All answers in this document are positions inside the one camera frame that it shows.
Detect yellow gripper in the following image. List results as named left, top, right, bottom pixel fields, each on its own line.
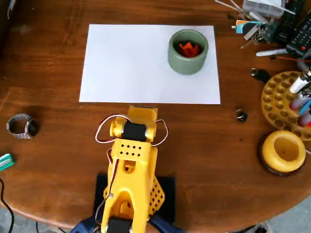
left=127, top=105, right=158, bottom=127

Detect orange 3D-printed object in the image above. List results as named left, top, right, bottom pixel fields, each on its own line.
left=178, top=42, right=200, bottom=58

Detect yellow perforated robot base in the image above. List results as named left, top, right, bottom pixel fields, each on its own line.
left=104, top=176, right=166, bottom=216

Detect green ribbed cup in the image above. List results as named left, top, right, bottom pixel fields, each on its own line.
left=167, top=29, right=209, bottom=76

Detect white paper sheet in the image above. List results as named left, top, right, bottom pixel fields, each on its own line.
left=79, top=23, right=221, bottom=105

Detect black base mat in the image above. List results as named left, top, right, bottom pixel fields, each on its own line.
left=93, top=172, right=176, bottom=224

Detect small black binder clip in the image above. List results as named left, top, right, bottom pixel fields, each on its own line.
left=234, top=109, right=249, bottom=123

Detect metal band wristwatch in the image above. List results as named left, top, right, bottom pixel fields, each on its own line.
left=6, top=113, right=39, bottom=140

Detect blue clamp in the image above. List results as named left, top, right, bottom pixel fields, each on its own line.
left=149, top=213, right=185, bottom=233
left=70, top=215, right=105, bottom=233

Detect teal orange card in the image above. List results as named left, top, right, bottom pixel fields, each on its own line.
left=234, top=19, right=262, bottom=34

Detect yellow round bowl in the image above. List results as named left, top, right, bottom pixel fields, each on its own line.
left=261, top=130, right=307, bottom=173

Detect yellow honeycomb pen holder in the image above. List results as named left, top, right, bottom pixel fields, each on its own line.
left=261, top=71, right=311, bottom=141

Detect bunch of metal keys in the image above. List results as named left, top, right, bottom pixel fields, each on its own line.
left=241, top=23, right=265, bottom=49

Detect white plastic sticks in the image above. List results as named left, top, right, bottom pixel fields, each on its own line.
left=215, top=0, right=246, bottom=16

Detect white grey marker pen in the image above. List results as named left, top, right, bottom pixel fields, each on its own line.
left=256, top=48, right=289, bottom=57

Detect green white small box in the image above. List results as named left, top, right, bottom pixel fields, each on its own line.
left=0, top=153, right=16, bottom=172

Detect silver metal cylinder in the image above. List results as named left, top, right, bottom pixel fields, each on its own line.
left=250, top=11, right=268, bottom=24

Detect green circuit board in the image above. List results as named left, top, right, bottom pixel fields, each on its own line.
left=263, top=20, right=279, bottom=43

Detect pink capped pen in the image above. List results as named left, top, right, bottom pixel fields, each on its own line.
left=291, top=93, right=307, bottom=110

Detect white marker with black tip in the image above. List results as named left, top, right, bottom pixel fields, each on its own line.
left=289, top=70, right=311, bottom=94

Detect red pen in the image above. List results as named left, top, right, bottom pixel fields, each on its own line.
left=297, top=114, right=311, bottom=127

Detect clear plastic box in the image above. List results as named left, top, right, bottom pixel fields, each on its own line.
left=242, top=0, right=286, bottom=18

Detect blue pen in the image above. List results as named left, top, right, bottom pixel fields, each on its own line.
left=299, top=100, right=311, bottom=116

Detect grey tube loop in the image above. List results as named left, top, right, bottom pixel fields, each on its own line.
left=297, top=59, right=311, bottom=71

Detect slim black remote control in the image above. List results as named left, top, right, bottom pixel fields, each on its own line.
left=276, top=0, right=306, bottom=46

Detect wide black remote control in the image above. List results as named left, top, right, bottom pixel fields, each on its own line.
left=286, top=18, right=311, bottom=58

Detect white red servo cable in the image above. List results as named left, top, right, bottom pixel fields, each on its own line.
left=152, top=119, right=169, bottom=147
left=95, top=115, right=130, bottom=144

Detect black key fob with ring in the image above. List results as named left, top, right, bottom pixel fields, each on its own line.
left=250, top=67, right=272, bottom=84

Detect thin red wire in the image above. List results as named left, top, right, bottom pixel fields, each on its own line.
left=276, top=56, right=311, bottom=63

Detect black cable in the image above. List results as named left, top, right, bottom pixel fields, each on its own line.
left=0, top=178, right=15, bottom=233

